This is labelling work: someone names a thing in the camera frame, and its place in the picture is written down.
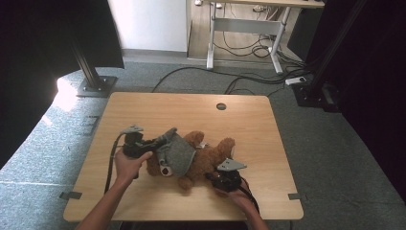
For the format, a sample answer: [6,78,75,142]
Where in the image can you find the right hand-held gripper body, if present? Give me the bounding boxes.
[210,158,248,194]

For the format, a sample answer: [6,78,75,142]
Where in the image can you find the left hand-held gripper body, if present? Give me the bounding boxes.
[120,125,161,159]

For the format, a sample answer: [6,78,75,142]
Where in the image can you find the brown teddy bear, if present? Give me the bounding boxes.
[146,129,237,191]

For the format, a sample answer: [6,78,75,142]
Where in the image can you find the grey doll garment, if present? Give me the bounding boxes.
[155,126,197,178]

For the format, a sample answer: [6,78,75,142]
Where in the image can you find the person's right hand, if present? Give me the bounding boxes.
[215,180,257,213]

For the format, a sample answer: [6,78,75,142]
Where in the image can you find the person's left hand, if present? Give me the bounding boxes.
[113,149,154,190]

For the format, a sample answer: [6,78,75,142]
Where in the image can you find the grey floor tape marks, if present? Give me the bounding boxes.
[79,115,101,137]

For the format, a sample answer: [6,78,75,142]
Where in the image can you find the white power strip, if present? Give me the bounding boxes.
[284,76,307,86]

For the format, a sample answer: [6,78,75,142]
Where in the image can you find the black metal stand with dark base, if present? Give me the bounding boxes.
[291,0,368,113]

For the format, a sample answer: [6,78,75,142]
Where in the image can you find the dark curtain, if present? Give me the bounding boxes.
[0,0,125,170]
[305,0,406,203]

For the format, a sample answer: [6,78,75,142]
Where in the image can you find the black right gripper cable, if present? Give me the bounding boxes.
[238,177,260,215]

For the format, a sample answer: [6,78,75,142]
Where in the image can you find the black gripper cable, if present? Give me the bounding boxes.
[238,177,260,215]
[103,132,126,195]

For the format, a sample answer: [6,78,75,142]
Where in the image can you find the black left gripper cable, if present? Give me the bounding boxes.
[103,132,126,195]

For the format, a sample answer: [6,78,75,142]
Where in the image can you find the long black floor cable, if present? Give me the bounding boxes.
[150,65,288,94]

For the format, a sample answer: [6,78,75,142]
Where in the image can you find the black metal stand with base plate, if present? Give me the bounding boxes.
[67,30,119,99]

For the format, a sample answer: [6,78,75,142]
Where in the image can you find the tangle of black cables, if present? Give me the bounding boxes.
[213,30,308,66]

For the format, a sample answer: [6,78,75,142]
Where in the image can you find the white desk frame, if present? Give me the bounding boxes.
[204,0,326,75]

